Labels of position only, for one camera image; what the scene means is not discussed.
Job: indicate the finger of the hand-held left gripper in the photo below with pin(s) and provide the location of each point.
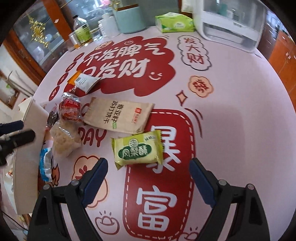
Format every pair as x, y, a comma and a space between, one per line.
22, 138
11, 127

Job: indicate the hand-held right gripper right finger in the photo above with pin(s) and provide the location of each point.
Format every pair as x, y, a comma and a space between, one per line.
203, 183

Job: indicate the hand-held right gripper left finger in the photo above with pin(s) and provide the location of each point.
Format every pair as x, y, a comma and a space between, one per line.
94, 178

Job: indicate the white plastic storage tray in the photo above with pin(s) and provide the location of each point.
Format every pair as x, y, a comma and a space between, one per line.
27, 166

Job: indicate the blue snack packet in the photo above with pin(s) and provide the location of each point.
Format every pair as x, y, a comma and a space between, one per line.
46, 165

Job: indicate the clear bag of puffed rice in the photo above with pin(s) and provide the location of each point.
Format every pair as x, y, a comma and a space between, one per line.
64, 141

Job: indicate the green pastry packet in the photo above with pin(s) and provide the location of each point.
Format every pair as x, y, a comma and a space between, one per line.
136, 149

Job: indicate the red and silver snack packet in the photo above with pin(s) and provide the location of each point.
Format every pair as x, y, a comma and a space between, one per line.
69, 107

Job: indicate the beige cracker packet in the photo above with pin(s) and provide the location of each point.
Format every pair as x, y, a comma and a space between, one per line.
118, 115

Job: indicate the orange and white snack bar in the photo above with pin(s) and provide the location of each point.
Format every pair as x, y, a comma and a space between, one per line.
85, 82

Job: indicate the printed pink table cover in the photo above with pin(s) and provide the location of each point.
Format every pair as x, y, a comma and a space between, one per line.
231, 115

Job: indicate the glass door with gold ornament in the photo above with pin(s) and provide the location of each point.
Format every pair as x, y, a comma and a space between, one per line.
39, 37

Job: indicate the metal drink can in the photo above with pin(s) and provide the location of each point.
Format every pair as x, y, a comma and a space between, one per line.
74, 41

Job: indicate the glass bottle with green label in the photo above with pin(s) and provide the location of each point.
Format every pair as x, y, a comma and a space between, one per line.
83, 31

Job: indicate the white pill bottle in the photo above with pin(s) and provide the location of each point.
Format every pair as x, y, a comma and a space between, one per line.
102, 29

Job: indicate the white squeeze bottle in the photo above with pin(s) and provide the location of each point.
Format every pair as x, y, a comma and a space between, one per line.
111, 25

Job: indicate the wooden cabinet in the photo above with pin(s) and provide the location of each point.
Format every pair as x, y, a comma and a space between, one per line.
284, 53

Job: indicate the white countertop appliance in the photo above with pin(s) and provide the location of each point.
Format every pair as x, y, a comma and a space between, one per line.
226, 25

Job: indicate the teal canister with brown lid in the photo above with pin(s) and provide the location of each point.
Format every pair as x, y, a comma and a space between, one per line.
129, 17

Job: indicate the green tissue pack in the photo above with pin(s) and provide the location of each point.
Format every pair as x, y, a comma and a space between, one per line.
174, 23

